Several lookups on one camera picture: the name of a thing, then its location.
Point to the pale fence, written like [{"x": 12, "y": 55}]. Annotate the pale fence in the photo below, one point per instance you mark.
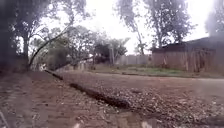
[{"x": 133, "y": 60}]

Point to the stone kerb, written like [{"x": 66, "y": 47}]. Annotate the stone kerb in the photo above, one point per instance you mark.
[{"x": 100, "y": 97}]

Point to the group of tall trees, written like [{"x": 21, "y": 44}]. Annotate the group of tall trees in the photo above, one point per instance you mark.
[{"x": 163, "y": 20}]

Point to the reddish paved road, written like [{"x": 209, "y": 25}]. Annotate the reddish paved road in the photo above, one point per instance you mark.
[{"x": 163, "y": 95}]

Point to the grass verge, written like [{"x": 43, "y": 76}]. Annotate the grass verge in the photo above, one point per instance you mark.
[{"x": 156, "y": 71}]

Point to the brown wooden building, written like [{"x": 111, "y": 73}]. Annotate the brown wooden building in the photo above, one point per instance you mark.
[{"x": 186, "y": 58}]

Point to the red brick path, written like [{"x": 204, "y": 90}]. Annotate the red brick path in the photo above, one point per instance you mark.
[{"x": 50, "y": 100}]

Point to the robot's own part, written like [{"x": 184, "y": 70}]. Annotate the robot's own part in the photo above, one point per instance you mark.
[
  {"x": 76, "y": 125},
  {"x": 146, "y": 125}
]

